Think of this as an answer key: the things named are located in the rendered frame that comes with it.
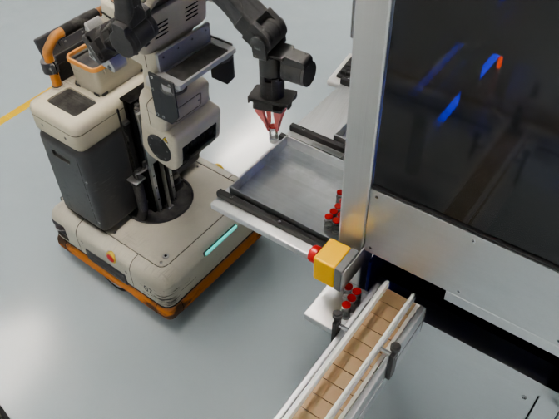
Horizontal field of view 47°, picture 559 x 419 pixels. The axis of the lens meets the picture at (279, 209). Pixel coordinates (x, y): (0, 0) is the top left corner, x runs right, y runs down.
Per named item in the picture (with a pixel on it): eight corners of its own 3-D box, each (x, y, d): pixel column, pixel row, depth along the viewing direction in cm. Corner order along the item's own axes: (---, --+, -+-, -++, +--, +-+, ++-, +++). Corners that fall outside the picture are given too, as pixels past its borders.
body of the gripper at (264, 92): (289, 111, 145) (289, 83, 140) (246, 105, 148) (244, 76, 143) (298, 97, 150) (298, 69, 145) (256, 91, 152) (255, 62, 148)
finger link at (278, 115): (281, 140, 151) (281, 105, 145) (253, 135, 153) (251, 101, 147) (290, 125, 156) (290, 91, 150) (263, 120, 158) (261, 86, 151)
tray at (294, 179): (389, 191, 173) (391, 182, 170) (337, 252, 159) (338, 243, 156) (286, 144, 187) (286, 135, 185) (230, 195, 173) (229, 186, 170)
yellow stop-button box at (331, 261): (357, 271, 144) (358, 250, 139) (339, 293, 140) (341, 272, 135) (328, 256, 147) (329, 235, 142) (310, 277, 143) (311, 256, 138)
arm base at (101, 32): (114, 17, 175) (80, 36, 168) (127, 7, 168) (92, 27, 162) (132, 45, 177) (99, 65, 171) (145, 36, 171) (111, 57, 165)
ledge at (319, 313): (384, 308, 149) (385, 303, 148) (355, 348, 142) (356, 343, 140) (333, 281, 155) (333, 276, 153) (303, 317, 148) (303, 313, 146)
